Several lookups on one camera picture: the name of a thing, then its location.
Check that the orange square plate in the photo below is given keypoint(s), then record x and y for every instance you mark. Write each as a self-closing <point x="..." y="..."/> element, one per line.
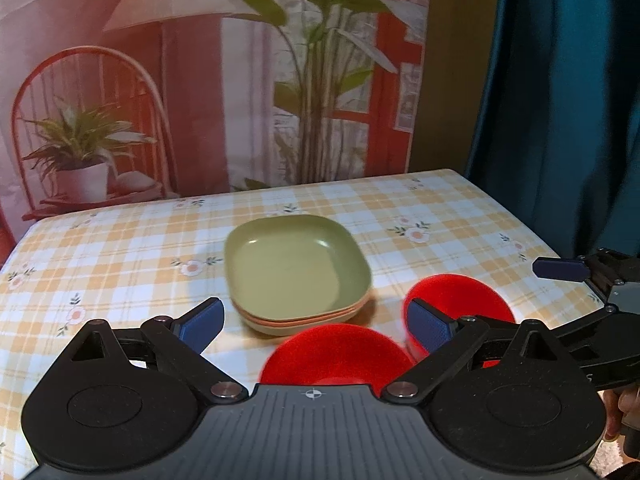
<point x="327" y="318"/>

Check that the checked floral tablecloth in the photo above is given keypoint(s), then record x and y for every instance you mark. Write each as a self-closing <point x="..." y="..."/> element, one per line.
<point x="125" y="260"/>

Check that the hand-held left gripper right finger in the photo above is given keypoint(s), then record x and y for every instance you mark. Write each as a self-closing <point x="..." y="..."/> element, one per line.
<point x="429" y="327"/>

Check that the person's right hand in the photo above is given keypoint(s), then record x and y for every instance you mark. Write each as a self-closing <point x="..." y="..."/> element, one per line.
<point x="611" y="412"/>

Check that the red round bowl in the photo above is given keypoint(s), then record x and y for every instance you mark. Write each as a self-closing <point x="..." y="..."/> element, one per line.
<point x="330" y="357"/>
<point x="465" y="297"/>

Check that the teal curtain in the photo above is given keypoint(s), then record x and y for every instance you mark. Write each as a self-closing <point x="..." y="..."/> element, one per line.
<point x="565" y="110"/>

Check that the printed room backdrop cloth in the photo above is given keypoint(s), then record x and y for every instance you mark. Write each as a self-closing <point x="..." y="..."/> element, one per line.
<point x="200" y="85"/>

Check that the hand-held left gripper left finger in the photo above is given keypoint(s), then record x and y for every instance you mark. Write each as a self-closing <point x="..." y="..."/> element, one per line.
<point x="202" y="326"/>

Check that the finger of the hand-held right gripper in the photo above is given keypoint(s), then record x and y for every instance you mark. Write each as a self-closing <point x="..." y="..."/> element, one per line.
<point x="585" y="334"/>
<point x="560" y="268"/>

